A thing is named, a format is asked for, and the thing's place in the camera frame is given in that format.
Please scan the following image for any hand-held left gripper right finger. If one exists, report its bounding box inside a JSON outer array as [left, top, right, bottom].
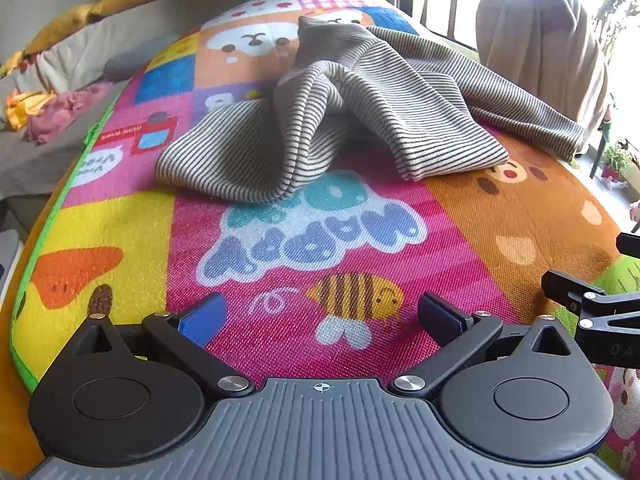
[[390, 292, 576, 401]]

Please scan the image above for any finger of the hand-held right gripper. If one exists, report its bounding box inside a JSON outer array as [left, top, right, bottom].
[[541, 270, 640, 321], [616, 232, 640, 259]]

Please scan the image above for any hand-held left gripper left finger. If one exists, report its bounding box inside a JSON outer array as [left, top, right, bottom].
[[75, 292, 254, 401]]

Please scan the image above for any grey striped garment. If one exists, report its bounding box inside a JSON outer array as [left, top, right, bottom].
[[155, 16, 586, 204]]

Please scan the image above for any small potted plant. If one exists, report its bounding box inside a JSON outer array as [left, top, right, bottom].
[[599, 139, 637, 190]]

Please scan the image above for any colourful cartoon play mat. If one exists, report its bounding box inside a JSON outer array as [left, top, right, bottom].
[[10, 0, 640, 476]]

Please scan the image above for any pink cloth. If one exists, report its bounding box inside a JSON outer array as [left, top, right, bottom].
[[25, 81, 117, 146]]

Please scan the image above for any small grey cushion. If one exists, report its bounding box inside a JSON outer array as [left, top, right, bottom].
[[102, 47, 169, 82]]

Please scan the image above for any yellow cloth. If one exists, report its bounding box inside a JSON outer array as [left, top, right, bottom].
[[5, 89, 59, 132]]

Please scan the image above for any white pillow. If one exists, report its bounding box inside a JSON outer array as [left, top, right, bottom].
[[36, 14, 202, 95]]

